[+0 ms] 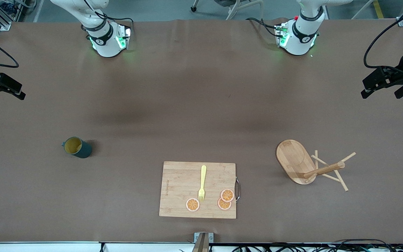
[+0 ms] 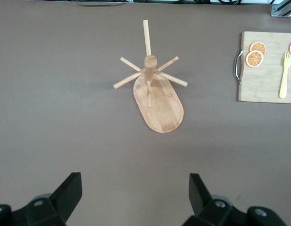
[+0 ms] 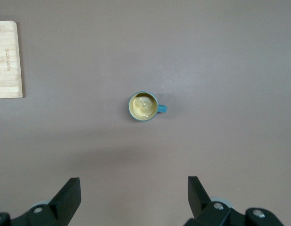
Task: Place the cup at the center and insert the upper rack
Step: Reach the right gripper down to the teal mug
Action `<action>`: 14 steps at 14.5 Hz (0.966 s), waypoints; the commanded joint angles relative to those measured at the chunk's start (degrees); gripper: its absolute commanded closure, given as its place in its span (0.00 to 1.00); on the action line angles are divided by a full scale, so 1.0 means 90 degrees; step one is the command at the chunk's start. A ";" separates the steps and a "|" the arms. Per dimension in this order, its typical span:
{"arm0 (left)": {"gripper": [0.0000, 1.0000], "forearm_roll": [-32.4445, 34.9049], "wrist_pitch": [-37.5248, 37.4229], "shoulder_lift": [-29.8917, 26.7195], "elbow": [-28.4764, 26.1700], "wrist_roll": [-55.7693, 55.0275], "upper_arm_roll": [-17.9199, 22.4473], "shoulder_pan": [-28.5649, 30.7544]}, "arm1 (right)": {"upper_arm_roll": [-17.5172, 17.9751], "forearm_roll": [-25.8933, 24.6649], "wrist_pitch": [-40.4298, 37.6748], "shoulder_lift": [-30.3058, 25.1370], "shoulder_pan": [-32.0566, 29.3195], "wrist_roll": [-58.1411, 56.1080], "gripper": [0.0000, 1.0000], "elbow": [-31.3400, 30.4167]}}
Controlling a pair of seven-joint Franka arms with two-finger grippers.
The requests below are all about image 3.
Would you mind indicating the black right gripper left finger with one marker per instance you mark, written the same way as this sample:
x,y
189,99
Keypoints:
x,y
62,202

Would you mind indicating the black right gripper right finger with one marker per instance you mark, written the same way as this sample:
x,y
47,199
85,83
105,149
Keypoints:
x,y
199,200

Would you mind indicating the teal mug yellow inside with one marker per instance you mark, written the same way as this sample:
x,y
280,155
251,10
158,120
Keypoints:
x,y
143,106

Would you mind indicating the bamboo cutting board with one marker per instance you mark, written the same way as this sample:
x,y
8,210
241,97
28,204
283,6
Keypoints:
x,y
6,58

